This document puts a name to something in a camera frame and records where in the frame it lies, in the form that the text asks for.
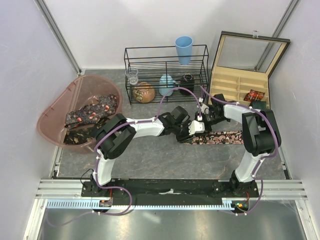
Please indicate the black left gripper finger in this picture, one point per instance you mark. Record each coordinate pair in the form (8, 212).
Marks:
(183, 139)
(193, 136)

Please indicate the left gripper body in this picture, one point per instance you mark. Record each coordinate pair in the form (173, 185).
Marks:
(182, 131)

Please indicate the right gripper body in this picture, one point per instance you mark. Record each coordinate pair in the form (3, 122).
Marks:
(211, 119)

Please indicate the black floral rose tie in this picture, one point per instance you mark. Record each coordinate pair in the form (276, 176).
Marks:
(218, 138)

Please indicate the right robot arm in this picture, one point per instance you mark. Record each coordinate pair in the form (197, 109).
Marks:
(260, 133)

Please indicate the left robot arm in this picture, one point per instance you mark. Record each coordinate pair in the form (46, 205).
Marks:
(115, 136)

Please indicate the rolled dark green tie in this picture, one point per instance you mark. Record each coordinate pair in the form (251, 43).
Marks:
(260, 105)

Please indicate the rolled red patterned tie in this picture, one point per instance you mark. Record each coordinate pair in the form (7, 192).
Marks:
(254, 95)

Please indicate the black cup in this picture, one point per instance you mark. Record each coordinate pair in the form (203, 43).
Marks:
(188, 82)

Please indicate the light blue mug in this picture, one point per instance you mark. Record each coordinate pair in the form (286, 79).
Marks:
(166, 83)

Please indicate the brown ceramic bowl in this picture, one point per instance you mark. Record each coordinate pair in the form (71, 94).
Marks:
(144, 92)

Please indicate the wooden tie storage box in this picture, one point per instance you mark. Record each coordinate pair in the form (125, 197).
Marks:
(243, 65)

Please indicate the clear drinking glass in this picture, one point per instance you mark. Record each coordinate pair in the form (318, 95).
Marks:
(132, 75)

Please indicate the tall blue plastic cup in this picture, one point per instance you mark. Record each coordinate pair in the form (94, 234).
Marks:
(183, 45)

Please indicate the dark floral tie in basket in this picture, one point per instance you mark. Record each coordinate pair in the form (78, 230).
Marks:
(92, 113)

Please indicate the pink plastic basket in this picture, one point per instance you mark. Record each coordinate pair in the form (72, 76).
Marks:
(82, 91)

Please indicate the brown paisley tie in basket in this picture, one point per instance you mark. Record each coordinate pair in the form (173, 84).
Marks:
(77, 137)

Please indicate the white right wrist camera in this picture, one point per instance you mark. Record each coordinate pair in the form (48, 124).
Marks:
(203, 107)

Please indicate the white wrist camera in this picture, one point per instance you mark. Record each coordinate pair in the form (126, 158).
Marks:
(203, 107)
(196, 126)

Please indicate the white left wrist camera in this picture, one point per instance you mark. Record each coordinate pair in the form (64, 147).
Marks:
(196, 126)

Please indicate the black wire rack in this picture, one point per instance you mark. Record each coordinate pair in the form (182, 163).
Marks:
(154, 61)

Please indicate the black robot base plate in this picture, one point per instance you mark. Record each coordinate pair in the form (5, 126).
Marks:
(170, 191)

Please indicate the grey slotted cable duct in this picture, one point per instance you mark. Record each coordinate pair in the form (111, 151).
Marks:
(91, 204)

